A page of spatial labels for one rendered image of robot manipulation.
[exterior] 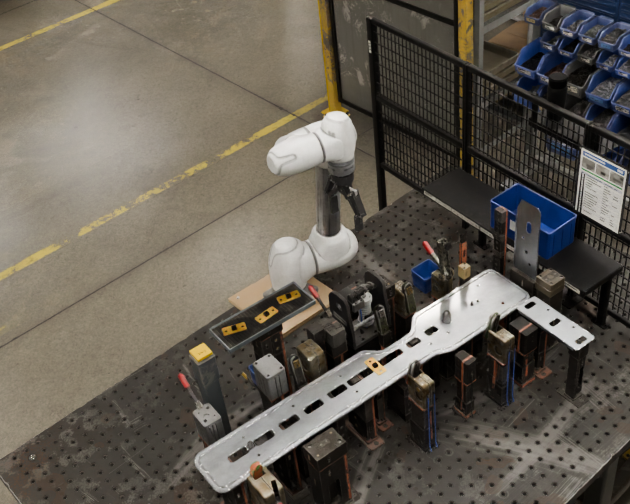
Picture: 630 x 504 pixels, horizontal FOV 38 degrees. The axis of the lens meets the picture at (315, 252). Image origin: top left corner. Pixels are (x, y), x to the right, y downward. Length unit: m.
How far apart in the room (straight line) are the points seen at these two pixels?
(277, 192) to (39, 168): 1.74
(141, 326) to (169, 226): 0.87
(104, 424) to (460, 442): 1.36
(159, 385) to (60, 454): 0.47
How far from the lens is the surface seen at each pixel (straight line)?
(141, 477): 3.45
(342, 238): 3.79
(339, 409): 3.10
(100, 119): 6.90
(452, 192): 3.91
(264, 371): 3.10
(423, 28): 5.40
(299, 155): 2.81
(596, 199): 3.53
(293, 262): 3.75
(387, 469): 3.32
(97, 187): 6.16
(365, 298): 3.31
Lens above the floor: 3.37
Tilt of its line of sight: 40 degrees down
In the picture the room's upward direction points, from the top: 7 degrees counter-clockwise
